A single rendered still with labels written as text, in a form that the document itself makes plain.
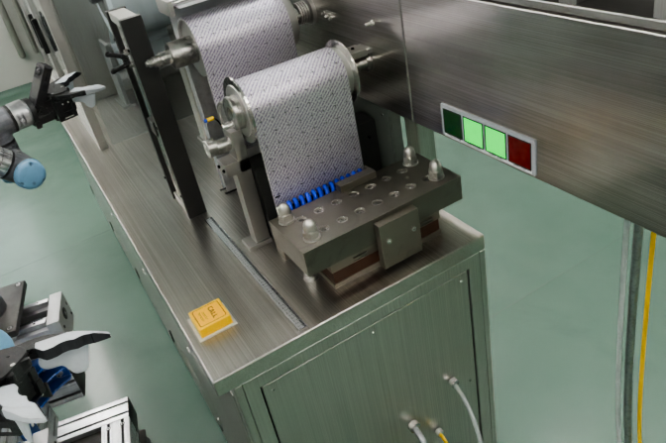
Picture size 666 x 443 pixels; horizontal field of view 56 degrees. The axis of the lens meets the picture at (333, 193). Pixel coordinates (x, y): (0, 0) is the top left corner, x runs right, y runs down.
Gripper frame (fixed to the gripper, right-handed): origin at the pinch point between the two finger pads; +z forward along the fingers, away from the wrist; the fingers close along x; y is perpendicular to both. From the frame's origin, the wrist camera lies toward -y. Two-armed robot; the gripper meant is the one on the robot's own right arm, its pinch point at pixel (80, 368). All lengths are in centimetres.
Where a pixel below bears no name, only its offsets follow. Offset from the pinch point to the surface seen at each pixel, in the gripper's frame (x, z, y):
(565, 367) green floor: -126, 77, 107
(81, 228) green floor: -238, -167, 92
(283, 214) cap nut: -60, 10, 10
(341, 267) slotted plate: -56, 21, 21
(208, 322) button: -44, -5, 25
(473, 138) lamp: -62, 50, -2
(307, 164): -72, 14, 4
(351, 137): -79, 23, 1
